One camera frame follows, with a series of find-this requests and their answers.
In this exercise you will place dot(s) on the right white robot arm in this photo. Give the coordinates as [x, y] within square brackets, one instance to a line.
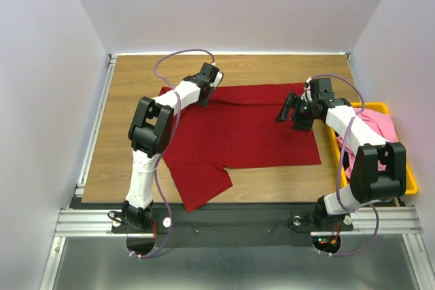
[379, 168]

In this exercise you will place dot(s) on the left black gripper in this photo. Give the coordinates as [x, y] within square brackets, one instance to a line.
[202, 102]

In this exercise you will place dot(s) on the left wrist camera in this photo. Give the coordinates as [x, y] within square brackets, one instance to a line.
[210, 74]

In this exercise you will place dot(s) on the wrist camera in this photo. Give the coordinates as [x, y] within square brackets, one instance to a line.
[321, 89]
[210, 74]

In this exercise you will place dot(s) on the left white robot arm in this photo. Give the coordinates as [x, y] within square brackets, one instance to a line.
[150, 133]

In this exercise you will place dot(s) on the red t shirt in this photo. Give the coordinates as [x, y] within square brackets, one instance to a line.
[236, 129]

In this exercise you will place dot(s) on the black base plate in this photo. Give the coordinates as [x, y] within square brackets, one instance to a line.
[236, 225]

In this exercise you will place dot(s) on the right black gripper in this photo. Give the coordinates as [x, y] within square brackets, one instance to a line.
[291, 101]

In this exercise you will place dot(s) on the yellow plastic bin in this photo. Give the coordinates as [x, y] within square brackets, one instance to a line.
[382, 108]

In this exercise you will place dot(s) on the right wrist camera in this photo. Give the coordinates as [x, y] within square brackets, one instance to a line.
[321, 89]

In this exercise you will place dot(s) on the aluminium frame rail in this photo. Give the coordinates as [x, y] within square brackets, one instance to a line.
[58, 242]

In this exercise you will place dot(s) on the pink t shirt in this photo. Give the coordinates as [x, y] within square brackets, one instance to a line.
[379, 123]

